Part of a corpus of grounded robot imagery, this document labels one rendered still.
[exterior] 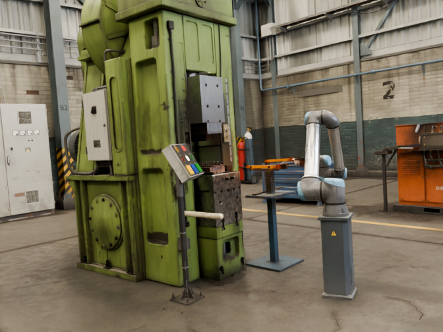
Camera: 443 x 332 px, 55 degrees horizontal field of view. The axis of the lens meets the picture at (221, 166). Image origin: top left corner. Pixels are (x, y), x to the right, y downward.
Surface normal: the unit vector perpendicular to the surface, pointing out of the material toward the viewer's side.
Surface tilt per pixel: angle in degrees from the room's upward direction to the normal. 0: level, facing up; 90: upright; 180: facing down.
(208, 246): 90
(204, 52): 90
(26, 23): 90
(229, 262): 89
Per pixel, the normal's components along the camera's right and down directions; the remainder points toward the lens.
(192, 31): 0.77, -0.01
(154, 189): -0.63, 0.09
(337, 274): -0.44, 0.08
